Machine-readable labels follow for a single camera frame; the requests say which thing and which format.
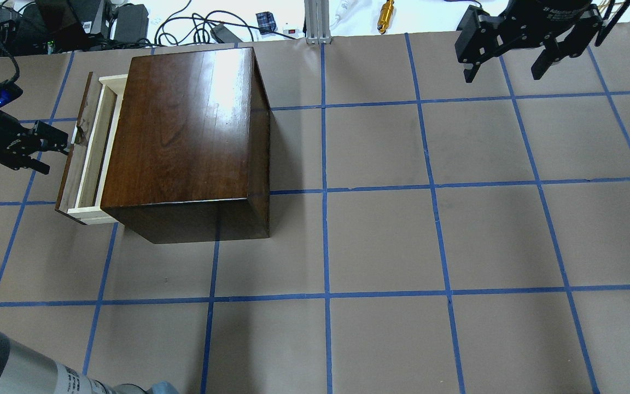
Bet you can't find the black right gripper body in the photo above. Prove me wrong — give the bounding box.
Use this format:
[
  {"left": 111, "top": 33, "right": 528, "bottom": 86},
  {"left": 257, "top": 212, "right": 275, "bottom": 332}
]
[{"left": 454, "top": 1, "right": 604, "bottom": 64}]

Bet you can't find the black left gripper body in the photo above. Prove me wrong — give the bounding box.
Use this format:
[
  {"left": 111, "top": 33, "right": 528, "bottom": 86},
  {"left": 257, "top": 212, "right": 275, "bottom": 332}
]
[{"left": 0, "top": 111, "right": 37, "bottom": 170}]

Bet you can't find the wooden drawer with white handle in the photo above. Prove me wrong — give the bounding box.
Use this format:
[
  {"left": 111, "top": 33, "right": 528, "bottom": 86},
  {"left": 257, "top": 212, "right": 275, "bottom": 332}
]
[{"left": 55, "top": 72, "right": 128, "bottom": 225}]

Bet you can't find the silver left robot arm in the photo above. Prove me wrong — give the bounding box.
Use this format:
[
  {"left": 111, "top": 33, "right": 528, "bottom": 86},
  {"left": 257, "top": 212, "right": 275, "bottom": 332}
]
[{"left": 0, "top": 93, "right": 143, "bottom": 393}]

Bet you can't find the dark wooden drawer cabinet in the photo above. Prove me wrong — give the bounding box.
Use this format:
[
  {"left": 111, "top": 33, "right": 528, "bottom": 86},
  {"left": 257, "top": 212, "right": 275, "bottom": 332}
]
[{"left": 100, "top": 47, "right": 272, "bottom": 244}]

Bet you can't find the gold brass cylinder tool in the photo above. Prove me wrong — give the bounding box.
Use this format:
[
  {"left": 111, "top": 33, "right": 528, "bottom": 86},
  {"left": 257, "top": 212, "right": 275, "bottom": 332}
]
[{"left": 376, "top": 0, "right": 394, "bottom": 34}]

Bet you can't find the black laptop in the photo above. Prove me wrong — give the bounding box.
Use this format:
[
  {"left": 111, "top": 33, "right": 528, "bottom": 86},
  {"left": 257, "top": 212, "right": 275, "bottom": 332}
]
[{"left": 35, "top": 1, "right": 113, "bottom": 51}]

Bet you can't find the black power adapter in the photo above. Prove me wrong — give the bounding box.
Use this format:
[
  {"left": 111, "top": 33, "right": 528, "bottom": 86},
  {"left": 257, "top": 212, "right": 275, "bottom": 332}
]
[{"left": 113, "top": 3, "right": 149, "bottom": 43}]

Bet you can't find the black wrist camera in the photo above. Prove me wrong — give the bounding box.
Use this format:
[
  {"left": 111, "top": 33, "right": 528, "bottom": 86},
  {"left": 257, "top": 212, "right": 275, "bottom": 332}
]
[{"left": 0, "top": 81, "right": 24, "bottom": 110}]

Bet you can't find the aluminium frame post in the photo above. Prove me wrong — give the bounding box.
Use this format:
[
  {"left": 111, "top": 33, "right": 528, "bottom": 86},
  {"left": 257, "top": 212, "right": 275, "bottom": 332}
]
[{"left": 304, "top": 0, "right": 332, "bottom": 45}]

